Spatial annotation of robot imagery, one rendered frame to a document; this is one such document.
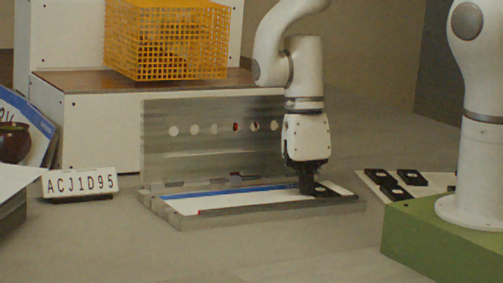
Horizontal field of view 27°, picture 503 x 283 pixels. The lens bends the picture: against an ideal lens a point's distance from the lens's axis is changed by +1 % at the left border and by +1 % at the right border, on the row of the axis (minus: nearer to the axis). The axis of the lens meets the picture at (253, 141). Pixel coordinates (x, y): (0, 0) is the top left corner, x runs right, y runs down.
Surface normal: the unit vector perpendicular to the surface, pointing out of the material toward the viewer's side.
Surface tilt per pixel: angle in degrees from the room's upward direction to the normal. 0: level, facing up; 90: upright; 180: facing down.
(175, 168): 83
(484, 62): 130
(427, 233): 90
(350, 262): 0
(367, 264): 0
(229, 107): 83
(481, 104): 94
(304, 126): 75
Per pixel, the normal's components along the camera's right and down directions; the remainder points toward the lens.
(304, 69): 0.29, 0.07
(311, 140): 0.50, 0.04
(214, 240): 0.08, -0.97
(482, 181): -0.41, 0.22
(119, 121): 0.50, 0.26
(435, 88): -0.83, 0.07
